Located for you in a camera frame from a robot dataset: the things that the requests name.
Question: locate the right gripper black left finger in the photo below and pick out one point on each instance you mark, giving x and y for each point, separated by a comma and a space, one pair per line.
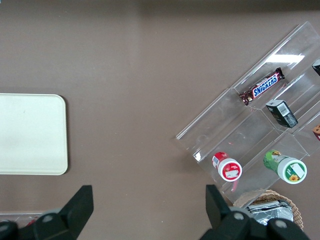
72, 212

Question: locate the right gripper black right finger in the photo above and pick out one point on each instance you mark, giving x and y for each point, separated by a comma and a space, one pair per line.
220, 215

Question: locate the tan wicker basket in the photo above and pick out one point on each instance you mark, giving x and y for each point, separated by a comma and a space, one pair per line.
296, 207

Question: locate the beige rectangular tray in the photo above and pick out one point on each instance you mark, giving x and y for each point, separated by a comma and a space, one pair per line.
32, 135

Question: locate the red yogurt cup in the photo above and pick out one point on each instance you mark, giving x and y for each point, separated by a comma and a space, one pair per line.
228, 168

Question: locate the silver foil package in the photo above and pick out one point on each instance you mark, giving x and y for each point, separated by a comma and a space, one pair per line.
270, 212

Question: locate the clear acrylic bottle rack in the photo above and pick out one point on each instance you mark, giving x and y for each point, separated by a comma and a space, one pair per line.
15, 216

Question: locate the green yogurt cup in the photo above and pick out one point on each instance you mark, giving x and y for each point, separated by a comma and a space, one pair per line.
287, 168

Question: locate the clear acrylic tiered stand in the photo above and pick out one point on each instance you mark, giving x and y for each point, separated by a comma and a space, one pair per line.
225, 120

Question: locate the small black barcode carton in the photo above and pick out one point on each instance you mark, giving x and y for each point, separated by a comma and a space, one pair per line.
281, 113

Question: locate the brown cookie box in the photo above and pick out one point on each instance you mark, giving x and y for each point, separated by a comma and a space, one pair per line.
317, 133

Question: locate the Snickers chocolate bar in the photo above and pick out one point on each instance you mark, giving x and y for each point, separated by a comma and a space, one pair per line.
263, 86

